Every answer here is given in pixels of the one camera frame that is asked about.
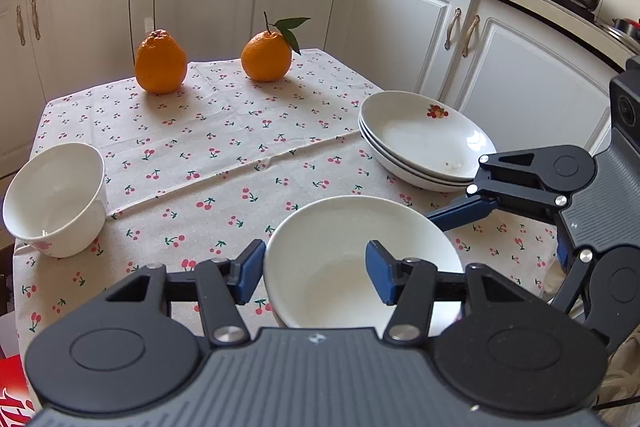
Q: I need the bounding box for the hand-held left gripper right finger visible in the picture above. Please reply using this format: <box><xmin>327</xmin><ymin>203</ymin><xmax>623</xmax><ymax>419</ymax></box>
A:
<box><xmin>365</xmin><ymin>239</ymin><xmax>546</xmax><ymax>344</ymax></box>

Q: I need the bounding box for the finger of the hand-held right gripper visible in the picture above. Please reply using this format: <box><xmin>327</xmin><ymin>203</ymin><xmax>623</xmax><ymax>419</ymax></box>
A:
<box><xmin>549</xmin><ymin>247</ymin><xmax>597</xmax><ymax>323</ymax></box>
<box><xmin>425</xmin><ymin>146</ymin><xmax>572</xmax><ymax>233</ymax></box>

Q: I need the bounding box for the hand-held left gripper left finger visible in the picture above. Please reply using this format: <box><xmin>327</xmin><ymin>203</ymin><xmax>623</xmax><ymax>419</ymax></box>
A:
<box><xmin>102</xmin><ymin>238</ymin><xmax>267</xmax><ymax>349</ymax></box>

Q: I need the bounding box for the white ceramic bowl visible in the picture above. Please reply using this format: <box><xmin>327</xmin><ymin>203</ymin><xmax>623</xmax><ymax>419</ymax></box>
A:
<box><xmin>263</xmin><ymin>195</ymin><xmax>464</xmax><ymax>333</ymax></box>
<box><xmin>25</xmin><ymin>199</ymin><xmax>109</xmax><ymax>259</ymax></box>
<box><xmin>2</xmin><ymin>142</ymin><xmax>107</xmax><ymax>253</ymax></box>

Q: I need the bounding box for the cherry-print tablecloth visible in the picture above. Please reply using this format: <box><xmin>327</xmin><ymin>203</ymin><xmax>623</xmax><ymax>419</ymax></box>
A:
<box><xmin>12</xmin><ymin>48</ymin><xmax>561</xmax><ymax>358</ymax></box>

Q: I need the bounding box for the orange with green leaf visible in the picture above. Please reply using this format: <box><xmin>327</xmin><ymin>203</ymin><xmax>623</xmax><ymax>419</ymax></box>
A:
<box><xmin>241</xmin><ymin>11</ymin><xmax>312</xmax><ymax>82</ymax></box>

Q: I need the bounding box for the leafless orange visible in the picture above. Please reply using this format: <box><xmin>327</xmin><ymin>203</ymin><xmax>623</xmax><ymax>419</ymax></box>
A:
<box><xmin>134</xmin><ymin>28</ymin><xmax>189</xmax><ymax>95</ymax></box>

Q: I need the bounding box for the red printed box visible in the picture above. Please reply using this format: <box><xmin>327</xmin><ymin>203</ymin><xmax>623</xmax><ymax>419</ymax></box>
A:
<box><xmin>0</xmin><ymin>354</ymin><xmax>36</xmax><ymax>427</ymax></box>

